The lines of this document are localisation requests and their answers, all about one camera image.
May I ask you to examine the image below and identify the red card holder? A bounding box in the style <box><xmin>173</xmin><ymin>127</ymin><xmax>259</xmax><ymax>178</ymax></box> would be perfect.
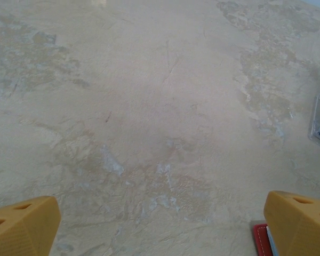
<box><xmin>252</xmin><ymin>223</ymin><xmax>281</xmax><ymax>256</ymax></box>

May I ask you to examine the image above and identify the clear acrylic card tray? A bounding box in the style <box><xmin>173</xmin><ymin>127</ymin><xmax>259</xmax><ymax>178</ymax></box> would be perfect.
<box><xmin>308</xmin><ymin>89</ymin><xmax>320</xmax><ymax>147</ymax></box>

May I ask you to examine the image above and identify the light blue credit card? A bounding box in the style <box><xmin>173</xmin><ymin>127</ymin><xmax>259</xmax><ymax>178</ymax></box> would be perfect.
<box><xmin>266</xmin><ymin>226</ymin><xmax>280</xmax><ymax>256</ymax></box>

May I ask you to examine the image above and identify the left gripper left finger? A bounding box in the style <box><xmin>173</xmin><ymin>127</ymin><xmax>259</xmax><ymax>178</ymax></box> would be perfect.
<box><xmin>0</xmin><ymin>196</ymin><xmax>61</xmax><ymax>256</ymax></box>

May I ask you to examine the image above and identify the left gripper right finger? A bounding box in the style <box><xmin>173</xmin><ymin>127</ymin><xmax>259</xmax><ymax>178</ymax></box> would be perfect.
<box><xmin>263</xmin><ymin>190</ymin><xmax>320</xmax><ymax>256</ymax></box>

